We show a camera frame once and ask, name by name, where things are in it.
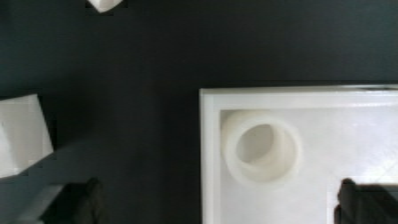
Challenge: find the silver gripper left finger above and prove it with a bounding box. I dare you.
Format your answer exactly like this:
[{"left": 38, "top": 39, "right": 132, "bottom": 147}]
[{"left": 16, "top": 178, "right": 105, "bottom": 224}]

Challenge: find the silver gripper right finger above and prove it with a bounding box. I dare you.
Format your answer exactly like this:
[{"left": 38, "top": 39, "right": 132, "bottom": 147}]
[{"left": 334, "top": 178, "right": 398, "bottom": 224}]

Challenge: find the white square tabletop part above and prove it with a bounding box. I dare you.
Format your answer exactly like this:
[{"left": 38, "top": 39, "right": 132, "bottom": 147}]
[{"left": 199, "top": 85, "right": 398, "bottom": 224}]

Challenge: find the white leg tagged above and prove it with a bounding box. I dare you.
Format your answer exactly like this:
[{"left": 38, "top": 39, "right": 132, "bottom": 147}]
[
  {"left": 0, "top": 94, "right": 54, "bottom": 178},
  {"left": 87, "top": 0, "right": 125, "bottom": 13}
]

